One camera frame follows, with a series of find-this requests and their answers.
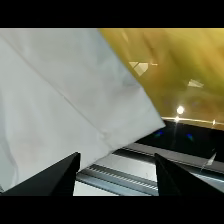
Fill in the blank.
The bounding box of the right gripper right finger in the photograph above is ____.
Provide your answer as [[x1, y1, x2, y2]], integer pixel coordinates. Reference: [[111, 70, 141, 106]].
[[154, 153, 224, 197]]

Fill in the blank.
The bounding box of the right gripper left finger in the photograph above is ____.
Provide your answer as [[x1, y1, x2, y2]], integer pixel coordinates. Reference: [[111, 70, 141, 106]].
[[1, 151, 82, 197]]

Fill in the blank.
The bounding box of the white garment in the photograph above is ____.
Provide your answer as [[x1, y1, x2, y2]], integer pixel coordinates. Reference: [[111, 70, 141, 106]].
[[0, 27, 167, 192]]

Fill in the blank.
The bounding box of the silver frame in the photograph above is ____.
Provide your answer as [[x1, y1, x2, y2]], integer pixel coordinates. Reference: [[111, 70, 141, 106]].
[[73, 142, 224, 197]]

